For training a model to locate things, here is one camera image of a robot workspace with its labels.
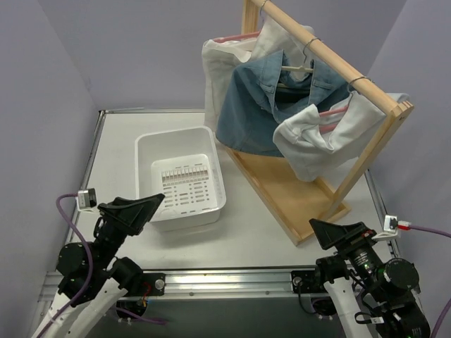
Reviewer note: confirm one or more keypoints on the white plastic basket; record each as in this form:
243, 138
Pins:
184, 166

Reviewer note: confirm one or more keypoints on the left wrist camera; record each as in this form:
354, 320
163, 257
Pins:
86, 200

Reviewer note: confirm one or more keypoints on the pink hanger front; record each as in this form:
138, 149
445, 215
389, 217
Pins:
330, 119

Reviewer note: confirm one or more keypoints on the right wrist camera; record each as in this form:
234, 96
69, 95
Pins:
390, 229

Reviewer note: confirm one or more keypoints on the pink hanger back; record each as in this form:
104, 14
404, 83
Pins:
237, 37

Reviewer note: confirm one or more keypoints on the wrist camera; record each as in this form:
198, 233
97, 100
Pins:
86, 200
390, 229

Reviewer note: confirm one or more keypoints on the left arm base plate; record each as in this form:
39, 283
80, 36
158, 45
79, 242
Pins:
146, 285

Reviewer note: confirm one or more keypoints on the blue denim skirt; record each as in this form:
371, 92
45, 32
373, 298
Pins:
262, 94

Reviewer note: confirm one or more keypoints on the aluminium mounting rail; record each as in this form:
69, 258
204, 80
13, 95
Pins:
224, 283

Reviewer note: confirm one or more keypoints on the pink hanger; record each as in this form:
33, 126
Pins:
237, 37
330, 119

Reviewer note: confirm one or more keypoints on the white skirt front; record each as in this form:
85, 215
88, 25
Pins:
310, 153

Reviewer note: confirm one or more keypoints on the wooden clothes rack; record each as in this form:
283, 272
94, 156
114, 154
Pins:
291, 201

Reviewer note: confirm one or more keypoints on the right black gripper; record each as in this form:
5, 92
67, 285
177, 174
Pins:
351, 240

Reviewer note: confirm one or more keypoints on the white pleated skirt back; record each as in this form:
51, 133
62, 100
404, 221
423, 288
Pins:
221, 56

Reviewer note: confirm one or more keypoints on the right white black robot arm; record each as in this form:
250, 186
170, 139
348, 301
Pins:
364, 290

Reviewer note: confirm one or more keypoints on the cream white hanger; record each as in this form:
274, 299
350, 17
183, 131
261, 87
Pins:
294, 60

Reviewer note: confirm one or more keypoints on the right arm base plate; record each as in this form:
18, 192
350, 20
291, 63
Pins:
304, 282

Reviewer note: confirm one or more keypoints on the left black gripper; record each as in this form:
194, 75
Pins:
110, 214

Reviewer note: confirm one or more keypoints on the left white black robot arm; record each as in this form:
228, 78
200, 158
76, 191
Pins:
94, 279

